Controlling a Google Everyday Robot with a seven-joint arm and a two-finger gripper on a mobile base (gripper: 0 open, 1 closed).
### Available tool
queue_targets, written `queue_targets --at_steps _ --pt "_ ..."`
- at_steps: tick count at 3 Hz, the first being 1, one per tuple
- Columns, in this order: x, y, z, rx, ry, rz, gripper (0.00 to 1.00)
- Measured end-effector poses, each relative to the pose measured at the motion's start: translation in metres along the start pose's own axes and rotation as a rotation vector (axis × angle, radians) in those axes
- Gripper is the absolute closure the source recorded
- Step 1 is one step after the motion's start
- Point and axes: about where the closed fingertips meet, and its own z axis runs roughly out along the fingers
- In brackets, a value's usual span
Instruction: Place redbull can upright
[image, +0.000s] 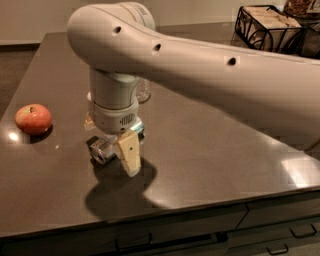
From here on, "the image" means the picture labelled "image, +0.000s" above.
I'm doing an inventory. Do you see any silver blue redbull can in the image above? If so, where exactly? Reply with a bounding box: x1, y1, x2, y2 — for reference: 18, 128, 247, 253
87, 118, 145, 165

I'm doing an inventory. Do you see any black drawer handle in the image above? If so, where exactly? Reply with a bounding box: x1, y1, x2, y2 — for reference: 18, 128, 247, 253
115, 232, 152, 252
290, 224, 318, 239
266, 244, 289, 256

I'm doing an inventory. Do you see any dark container right edge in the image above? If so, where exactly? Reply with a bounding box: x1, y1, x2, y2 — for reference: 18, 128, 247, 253
298, 23, 320, 59

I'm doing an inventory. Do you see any black drawer handle upper right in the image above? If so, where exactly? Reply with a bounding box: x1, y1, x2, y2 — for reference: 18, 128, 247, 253
290, 224, 318, 239

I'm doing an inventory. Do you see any red apple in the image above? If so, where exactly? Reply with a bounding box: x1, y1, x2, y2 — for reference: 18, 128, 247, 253
15, 104, 52, 136

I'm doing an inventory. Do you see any white paper napkins stack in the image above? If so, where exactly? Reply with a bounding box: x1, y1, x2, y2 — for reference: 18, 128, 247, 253
243, 6, 301, 52

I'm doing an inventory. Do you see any clear plastic water bottle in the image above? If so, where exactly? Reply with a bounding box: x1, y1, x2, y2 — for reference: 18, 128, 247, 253
136, 79, 151, 104

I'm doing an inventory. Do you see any snack basket top right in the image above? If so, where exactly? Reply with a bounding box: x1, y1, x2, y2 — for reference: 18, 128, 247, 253
284, 0, 320, 19

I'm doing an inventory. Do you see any black drawer handle lower right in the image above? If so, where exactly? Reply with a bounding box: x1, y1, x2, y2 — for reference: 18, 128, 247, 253
266, 244, 289, 256

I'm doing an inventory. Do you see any black wire napkin basket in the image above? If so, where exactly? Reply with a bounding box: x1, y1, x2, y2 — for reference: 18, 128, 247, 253
235, 5, 303, 54

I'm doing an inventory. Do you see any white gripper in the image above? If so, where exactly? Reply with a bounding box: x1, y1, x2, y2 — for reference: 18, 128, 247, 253
84, 93, 141, 177

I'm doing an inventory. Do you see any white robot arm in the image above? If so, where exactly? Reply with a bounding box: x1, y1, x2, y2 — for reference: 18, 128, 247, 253
67, 2, 320, 176

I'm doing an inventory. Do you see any black drawer handle left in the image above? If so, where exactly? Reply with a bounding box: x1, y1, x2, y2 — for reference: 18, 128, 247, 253
115, 232, 152, 252

